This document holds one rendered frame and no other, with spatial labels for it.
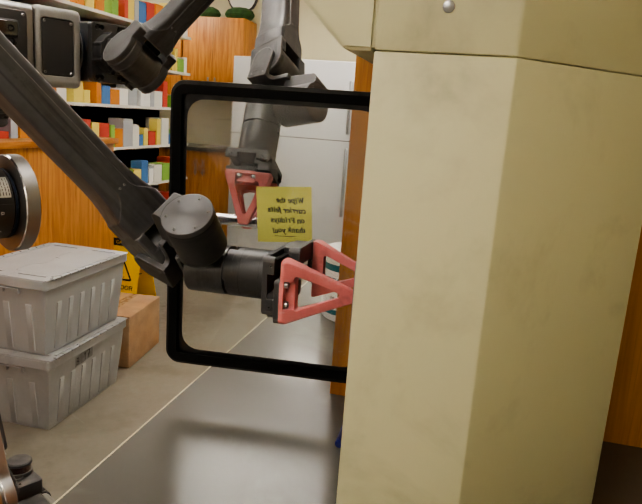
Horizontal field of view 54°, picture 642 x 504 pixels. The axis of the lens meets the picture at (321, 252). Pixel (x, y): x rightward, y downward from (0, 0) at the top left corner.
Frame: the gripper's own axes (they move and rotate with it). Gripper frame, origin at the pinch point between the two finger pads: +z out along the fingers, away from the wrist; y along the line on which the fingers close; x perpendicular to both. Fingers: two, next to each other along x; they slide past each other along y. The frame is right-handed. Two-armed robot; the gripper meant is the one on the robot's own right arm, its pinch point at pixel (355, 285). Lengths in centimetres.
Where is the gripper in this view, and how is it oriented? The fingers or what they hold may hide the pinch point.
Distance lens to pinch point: 70.2
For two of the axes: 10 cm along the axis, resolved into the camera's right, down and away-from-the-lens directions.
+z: 9.6, 1.0, -2.5
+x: -0.5, 9.8, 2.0
